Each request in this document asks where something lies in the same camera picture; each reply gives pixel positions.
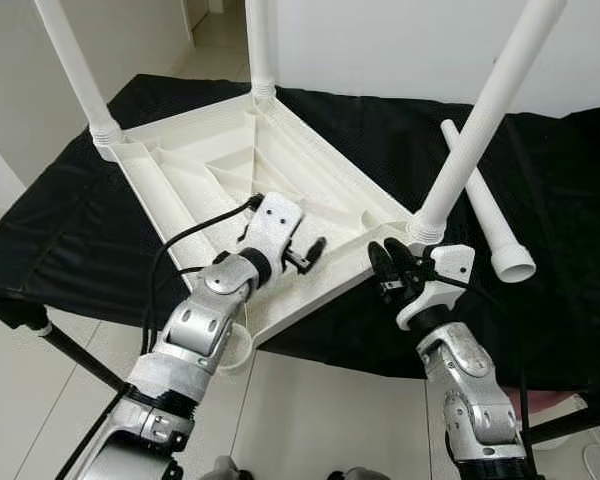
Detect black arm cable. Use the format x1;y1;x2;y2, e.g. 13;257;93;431
55;195;264;480
435;275;531;461

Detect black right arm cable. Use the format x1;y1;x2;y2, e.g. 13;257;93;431
435;275;531;461

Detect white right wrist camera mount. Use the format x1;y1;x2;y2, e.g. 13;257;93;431
395;243;476;331

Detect black metal table leg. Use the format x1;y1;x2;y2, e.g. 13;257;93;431
25;315;131;391
525;405;600;446

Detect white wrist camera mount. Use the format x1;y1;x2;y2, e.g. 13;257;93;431
395;243;476;331
242;192;306;266

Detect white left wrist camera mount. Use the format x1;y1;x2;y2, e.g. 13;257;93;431
242;192;306;266

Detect black table cloth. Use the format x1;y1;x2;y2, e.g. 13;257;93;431
0;72;600;396

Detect white plastic table top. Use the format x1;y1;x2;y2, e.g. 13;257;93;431
98;90;443;376

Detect pink cloth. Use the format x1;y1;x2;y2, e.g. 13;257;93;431
525;390;581;413

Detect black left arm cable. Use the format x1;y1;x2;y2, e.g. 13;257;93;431
55;195;264;480

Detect grey right robot leg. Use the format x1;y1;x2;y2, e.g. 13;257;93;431
328;465;391;480

